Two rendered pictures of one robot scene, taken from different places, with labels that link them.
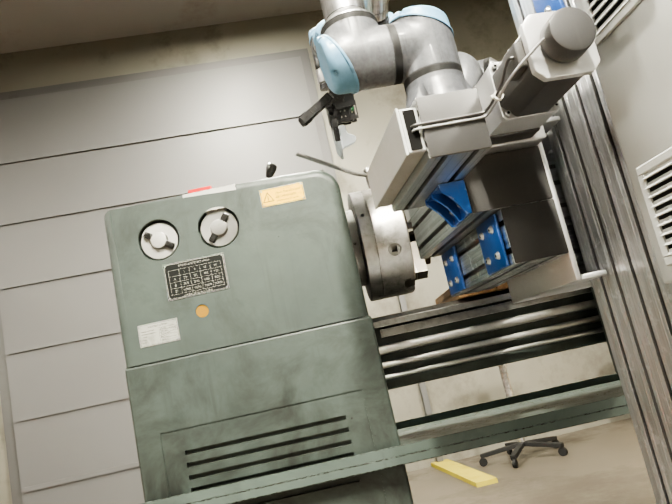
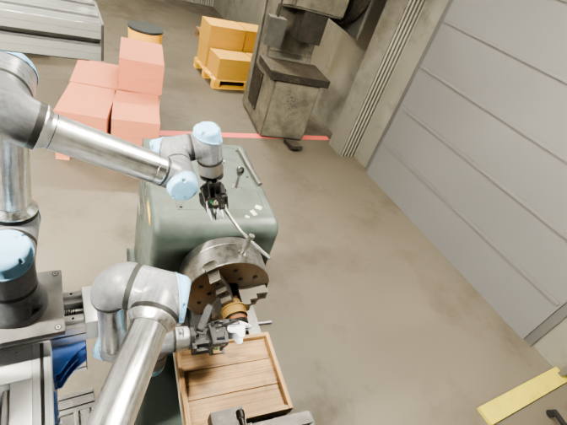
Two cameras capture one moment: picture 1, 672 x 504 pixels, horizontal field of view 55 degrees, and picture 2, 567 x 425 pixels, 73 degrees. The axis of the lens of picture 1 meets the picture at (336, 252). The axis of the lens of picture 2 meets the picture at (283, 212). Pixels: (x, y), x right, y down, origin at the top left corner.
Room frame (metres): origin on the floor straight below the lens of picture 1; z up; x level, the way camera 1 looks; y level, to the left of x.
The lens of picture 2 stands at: (1.42, -1.03, 2.19)
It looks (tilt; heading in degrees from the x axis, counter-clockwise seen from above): 37 degrees down; 60
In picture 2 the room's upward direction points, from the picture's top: 20 degrees clockwise
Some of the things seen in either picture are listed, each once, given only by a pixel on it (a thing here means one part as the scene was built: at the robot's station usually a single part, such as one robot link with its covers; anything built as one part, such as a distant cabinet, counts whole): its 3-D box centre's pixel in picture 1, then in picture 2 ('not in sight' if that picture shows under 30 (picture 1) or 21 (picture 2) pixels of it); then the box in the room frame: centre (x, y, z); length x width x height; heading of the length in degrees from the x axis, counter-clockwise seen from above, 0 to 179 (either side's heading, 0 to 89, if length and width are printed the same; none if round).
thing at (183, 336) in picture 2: not in sight; (182, 338); (1.62, -0.37, 1.08); 0.08 x 0.05 x 0.08; 91
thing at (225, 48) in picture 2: not in sight; (242, 56); (3.10, 4.65, 0.36); 1.22 x 0.87 x 0.72; 8
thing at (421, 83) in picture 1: (439, 100); (13, 293); (1.18, -0.26, 1.21); 0.15 x 0.15 x 0.10
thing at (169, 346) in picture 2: not in sight; (155, 342); (1.54, -0.37, 1.08); 0.11 x 0.08 x 0.09; 1
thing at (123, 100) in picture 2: not in sight; (116, 95); (1.40, 2.73, 0.38); 1.35 x 1.05 x 0.76; 97
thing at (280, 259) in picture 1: (246, 277); (200, 213); (1.77, 0.26, 1.06); 0.59 x 0.48 x 0.39; 92
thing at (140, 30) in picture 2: not in sight; (144, 52); (1.71, 4.17, 0.32); 0.42 x 0.40 x 0.63; 6
